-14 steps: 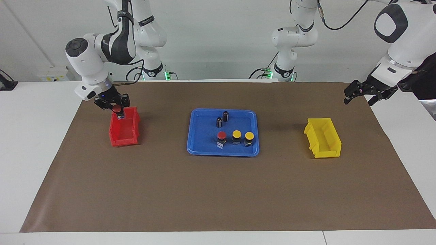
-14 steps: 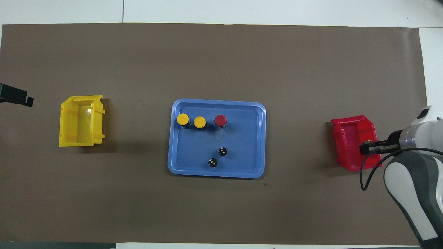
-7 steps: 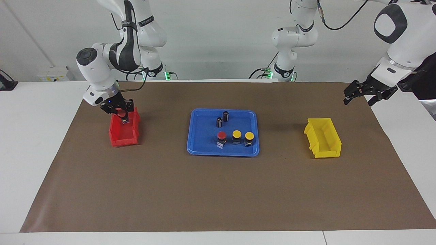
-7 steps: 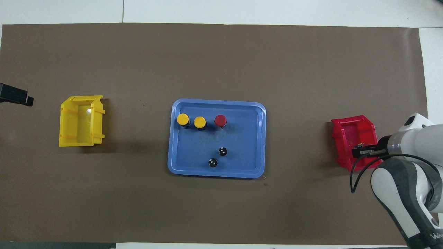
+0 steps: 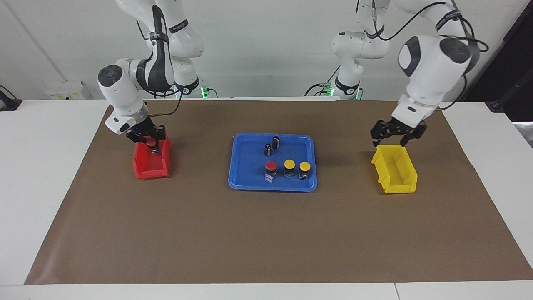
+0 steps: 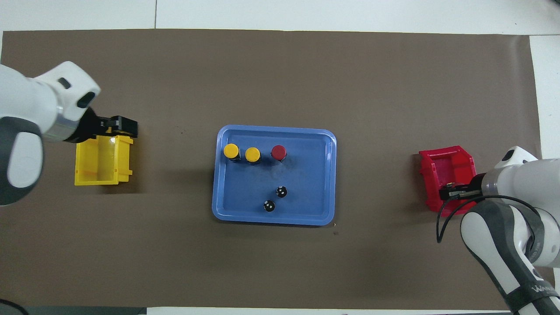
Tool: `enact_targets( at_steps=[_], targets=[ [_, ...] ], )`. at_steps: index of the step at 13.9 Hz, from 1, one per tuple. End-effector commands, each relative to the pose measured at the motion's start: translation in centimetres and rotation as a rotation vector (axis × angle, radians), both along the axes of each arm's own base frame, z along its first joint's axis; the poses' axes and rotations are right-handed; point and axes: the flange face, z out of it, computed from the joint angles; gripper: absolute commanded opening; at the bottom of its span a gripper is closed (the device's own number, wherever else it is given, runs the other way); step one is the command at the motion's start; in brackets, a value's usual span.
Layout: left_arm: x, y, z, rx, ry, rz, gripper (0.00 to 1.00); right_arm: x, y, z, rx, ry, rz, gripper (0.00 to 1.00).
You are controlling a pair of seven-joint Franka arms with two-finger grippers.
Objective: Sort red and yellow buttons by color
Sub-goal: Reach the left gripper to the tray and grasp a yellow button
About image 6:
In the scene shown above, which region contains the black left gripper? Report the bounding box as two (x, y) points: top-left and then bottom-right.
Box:
(65, 107), (138, 144)

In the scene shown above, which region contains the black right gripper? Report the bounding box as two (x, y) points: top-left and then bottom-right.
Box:
(439, 174), (486, 201)

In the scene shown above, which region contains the red plastic bin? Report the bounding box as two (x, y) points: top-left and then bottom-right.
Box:
(418, 145), (477, 217)

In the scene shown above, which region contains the yellow plastic bin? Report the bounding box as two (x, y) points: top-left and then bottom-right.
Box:
(74, 135), (133, 186)

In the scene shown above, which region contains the blue plastic tray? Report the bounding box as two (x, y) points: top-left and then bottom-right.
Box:
(212, 125), (337, 226)

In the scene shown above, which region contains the brown table mat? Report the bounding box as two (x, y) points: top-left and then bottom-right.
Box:
(0, 28), (543, 310)

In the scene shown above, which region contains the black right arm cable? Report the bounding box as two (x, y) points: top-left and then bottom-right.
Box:
(437, 195), (545, 263)

